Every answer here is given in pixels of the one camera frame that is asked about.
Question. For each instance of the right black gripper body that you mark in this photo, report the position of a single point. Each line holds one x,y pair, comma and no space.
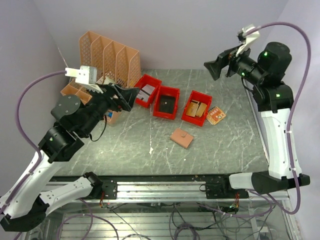
239,64

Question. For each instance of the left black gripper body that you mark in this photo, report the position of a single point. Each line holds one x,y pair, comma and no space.
111,102

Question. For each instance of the red bin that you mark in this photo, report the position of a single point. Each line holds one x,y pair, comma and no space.
166,102
147,79
201,97

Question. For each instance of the gold striped card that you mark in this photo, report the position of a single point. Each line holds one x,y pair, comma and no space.
196,109

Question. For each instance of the orange patterned card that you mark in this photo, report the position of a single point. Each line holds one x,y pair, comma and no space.
215,115

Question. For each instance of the tan leather card holder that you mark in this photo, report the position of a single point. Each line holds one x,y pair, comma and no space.
182,138

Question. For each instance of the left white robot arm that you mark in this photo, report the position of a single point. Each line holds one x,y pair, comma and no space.
73,122

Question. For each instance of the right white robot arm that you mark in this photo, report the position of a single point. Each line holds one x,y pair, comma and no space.
275,102

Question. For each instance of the grey white boxes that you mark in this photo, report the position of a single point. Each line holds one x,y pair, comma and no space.
145,92

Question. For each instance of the peach mesh file organizer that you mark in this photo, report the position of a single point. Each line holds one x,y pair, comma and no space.
115,62

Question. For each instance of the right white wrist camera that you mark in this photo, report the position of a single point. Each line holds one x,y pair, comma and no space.
246,39

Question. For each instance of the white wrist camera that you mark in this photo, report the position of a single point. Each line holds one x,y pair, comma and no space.
85,76
246,39

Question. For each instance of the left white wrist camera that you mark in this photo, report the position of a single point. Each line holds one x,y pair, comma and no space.
85,76

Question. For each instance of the aluminium rail frame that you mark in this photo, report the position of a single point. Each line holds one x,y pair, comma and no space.
173,210

